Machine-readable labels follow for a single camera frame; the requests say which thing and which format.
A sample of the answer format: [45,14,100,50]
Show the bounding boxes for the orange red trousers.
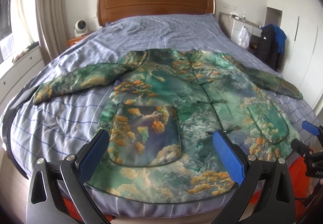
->
[60,158,316,224]

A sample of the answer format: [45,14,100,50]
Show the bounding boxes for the grey white dresser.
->
[218,13,262,46]

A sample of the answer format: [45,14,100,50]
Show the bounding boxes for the black and blue hanging jacket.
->
[255,24,287,71]

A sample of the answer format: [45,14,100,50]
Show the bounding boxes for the white plastic bag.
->
[238,26,250,49]

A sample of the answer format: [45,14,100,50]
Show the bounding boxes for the beige window curtain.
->
[35,0,69,64]

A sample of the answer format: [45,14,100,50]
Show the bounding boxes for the white wardrobe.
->
[267,0,322,109]

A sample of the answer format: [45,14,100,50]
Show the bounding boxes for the brown wooden headboard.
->
[97,0,216,26]

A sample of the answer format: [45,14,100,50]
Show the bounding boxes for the blue plaid bed quilt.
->
[0,13,321,219]

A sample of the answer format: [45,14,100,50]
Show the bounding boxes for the white drawer cabinet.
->
[1,46,45,114]

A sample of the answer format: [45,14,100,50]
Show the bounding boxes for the green landscape print jacket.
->
[33,49,303,204]

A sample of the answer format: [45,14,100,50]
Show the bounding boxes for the white round desk fan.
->
[74,20,88,37]

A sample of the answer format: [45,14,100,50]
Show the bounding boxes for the wooden bedside table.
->
[67,35,88,48]

